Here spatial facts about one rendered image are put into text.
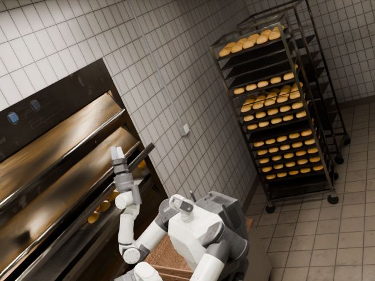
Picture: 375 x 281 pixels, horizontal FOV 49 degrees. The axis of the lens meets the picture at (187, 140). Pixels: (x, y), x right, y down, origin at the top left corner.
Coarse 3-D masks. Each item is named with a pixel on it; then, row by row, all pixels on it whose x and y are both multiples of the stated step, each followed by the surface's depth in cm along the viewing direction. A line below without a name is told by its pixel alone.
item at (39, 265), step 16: (128, 160) 291; (112, 176) 274; (96, 192) 258; (80, 208) 244; (96, 208) 229; (64, 224) 232; (80, 224) 217; (48, 240) 220; (64, 240) 206; (32, 256) 209; (48, 256) 196; (16, 272) 201; (32, 272) 188
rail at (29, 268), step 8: (152, 144) 289; (144, 152) 278; (136, 160) 270; (128, 168) 261; (112, 184) 245; (104, 192) 238; (96, 200) 231; (88, 208) 225; (80, 216) 219; (72, 224) 213; (64, 232) 208; (56, 240) 203; (48, 248) 198; (40, 256) 193; (32, 264) 189; (24, 272) 185; (16, 280) 181
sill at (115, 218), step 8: (144, 184) 295; (112, 216) 266; (120, 216) 267; (104, 224) 260; (112, 224) 259; (104, 232) 252; (96, 240) 245; (88, 248) 240; (96, 248) 244; (80, 256) 234; (88, 256) 237; (72, 264) 230; (80, 264) 231; (64, 272) 225; (72, 272) 225; (56, 280) 220; (64, 280) 220
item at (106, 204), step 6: (114, 192) 291; (108, 198) 290; (114, 198) 289; (102, 204) 279; (108, 204) 281; (96, 210) 284; (102, 210) 277; (90, 216) 269; (96, 216) 270; (84, 222) 274; (90, 222) 268
